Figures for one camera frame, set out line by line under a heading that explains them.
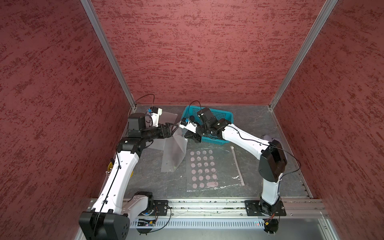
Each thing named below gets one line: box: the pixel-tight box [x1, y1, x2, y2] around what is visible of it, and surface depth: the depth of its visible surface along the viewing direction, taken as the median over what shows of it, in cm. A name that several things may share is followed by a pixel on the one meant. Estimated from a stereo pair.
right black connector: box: [264, 218, 279, 234], surface depth 72 cm
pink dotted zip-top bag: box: [186, 148, 221, 192], surface depth 89 cm
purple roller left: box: [261, 134, 273, 142], surface depth 102 cm
